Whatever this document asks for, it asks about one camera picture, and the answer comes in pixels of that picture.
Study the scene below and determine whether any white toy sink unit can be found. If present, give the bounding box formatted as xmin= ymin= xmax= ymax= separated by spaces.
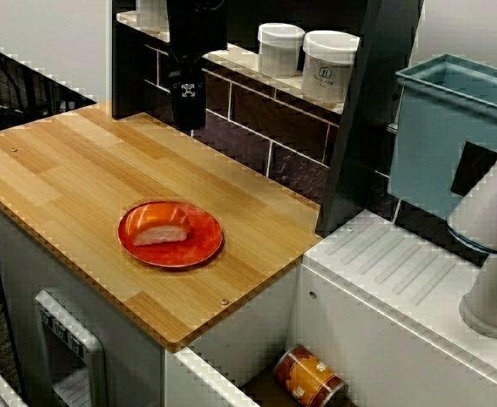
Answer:
xmin=165 ymin=209 xmax=497 ymax=407

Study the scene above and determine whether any salmon nigiri sushi toy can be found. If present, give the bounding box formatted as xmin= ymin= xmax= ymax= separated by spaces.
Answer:
xmin=130 ymin=203 xmax=193 ymax=247

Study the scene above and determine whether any wide black upright post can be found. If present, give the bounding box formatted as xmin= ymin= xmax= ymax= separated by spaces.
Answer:
xmin=315 ymin=0 xmax=426 ymax=238

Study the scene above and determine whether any orange soup can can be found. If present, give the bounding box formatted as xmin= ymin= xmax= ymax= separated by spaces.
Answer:
xmin=272 ymin=343 xmax=346 ymax=404

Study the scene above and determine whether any plain white lidded jar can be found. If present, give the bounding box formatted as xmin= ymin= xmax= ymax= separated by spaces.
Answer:
xmin=257 ymin=22 xmax=306 ymax=79

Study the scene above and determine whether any round red plate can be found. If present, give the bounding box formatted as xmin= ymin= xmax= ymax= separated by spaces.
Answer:
xmin=117 ymin=201 xmax=225 ymax=269

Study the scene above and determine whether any cream shelf ledge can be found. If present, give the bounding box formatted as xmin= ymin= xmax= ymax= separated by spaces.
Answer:
xmin=116 ymin=10 xmax=345 ymax=115

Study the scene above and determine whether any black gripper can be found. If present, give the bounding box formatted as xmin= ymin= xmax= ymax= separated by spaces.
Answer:
xmin=166 ymin=0 xmax=228 ymax=131

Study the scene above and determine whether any white jar with logo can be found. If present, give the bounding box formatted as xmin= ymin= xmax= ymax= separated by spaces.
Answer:
xmin=301 ymin=30 xmax=360 ymax=104

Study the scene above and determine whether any narrow black upright post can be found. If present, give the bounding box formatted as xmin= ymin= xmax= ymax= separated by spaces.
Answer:
xmin=111 ymin=0 xmax=177 ymax=121

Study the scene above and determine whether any dark tile backsplash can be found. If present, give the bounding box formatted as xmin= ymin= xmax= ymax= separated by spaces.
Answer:
xmin=143 ymin=42 xmax=400 ymax=224

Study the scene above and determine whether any black square patch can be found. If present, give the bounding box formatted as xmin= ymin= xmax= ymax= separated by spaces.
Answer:
xmin=450 ymin=141 xmax=497 ymax=197

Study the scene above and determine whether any teal plastic bin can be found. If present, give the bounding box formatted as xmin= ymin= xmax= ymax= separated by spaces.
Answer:
xmin=388 ymin=53 xmax=497 ymax=221

